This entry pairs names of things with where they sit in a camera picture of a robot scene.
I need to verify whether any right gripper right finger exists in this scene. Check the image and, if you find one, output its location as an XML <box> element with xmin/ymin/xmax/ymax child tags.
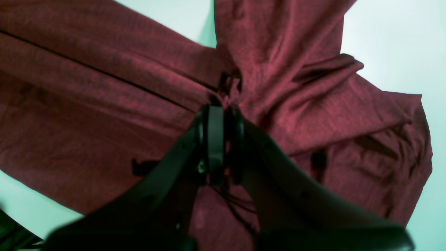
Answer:
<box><xmin>225</xmin><ymin>106</ymin><xmax>415</xmax><ymax>251</ymax></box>

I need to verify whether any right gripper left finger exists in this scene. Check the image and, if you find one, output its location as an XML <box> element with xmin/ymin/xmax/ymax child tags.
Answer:
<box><xmin>44</xmin><ymin>105</ymin><xmax>225</xmax><ymax>251</ymax></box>

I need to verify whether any red long-sleeve T-shirt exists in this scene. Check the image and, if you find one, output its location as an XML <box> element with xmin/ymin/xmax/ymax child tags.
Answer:
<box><xmin>1</xmin><ymin>0</ymin><xmax>433</xmax><ymax>251</ymax></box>

